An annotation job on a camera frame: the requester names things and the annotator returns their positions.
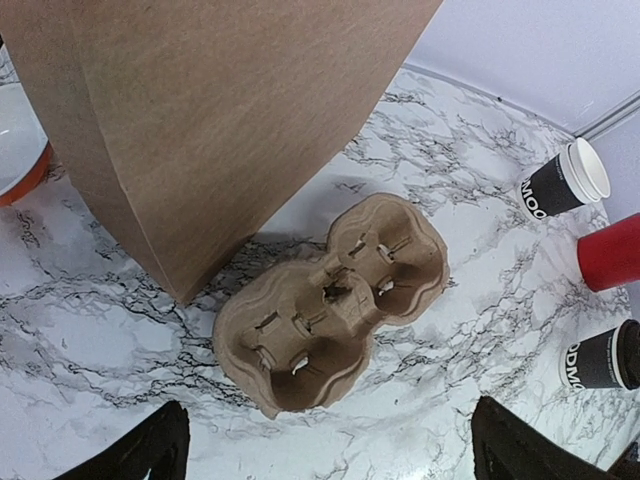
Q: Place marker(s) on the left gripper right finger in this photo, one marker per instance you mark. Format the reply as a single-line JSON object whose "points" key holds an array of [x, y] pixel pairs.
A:
{"points": [[506, 447]]}

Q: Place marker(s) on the right aluminium frame post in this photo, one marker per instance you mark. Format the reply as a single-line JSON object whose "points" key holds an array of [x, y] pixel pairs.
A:
{"points": [[610, 119]]}

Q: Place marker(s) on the red cylindrical holder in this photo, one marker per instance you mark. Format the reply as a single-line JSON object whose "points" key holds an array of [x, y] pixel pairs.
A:
{"points": [[609, 257]]}

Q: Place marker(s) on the black paper coffee cup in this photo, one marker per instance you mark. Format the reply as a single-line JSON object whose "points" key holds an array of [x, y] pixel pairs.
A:
{"points": [[592, 363]]}

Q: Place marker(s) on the black plastic cup lid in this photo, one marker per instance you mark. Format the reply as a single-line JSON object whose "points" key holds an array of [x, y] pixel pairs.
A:
{"points": [[628, 354]]}

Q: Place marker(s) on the brown paper bag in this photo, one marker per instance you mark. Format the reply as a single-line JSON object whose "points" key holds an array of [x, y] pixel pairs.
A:
{"points": [[185, 125]]}

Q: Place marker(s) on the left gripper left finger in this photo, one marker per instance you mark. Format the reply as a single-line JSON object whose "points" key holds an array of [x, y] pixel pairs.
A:
{"points": [[157, 448]]}

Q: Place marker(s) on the cardboard cup carrier tray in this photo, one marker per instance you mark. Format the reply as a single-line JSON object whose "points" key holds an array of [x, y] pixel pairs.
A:
{"points": [[299, 335]]}

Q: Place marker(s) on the stack of paper cups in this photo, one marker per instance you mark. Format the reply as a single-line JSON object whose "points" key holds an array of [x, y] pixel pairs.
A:
{"points": [[574, 177]]}

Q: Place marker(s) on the white and orange bowl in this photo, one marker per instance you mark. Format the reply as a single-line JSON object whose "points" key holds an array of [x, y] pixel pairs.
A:
{"points": [[25, 149]]}

